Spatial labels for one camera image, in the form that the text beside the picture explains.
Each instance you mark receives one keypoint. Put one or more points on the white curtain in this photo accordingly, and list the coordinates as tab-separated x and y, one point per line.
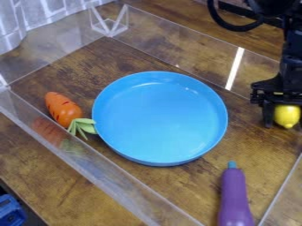
25	15

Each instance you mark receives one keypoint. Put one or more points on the clear acrylic enclosure wall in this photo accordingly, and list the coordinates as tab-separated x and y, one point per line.
70	177

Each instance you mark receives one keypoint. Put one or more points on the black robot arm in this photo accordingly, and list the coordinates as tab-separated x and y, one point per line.
289	11

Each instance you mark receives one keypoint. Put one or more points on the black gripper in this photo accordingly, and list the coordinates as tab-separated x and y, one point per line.
281	90

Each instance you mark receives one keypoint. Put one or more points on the yellow toy lemon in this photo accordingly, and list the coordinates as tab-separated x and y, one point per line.
285	115

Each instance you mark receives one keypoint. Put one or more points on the dark wall baseboard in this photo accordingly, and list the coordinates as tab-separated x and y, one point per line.
238	7

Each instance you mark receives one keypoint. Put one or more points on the orange toy carrot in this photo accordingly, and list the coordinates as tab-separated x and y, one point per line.
69	114

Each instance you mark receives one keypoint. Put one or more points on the blue plastic object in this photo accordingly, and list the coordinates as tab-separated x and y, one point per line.
13	214

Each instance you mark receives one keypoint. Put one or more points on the blue round tray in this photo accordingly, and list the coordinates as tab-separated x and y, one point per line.
160	118

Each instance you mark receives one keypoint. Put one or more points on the purple toy eggplant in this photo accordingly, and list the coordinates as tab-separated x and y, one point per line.
234	210

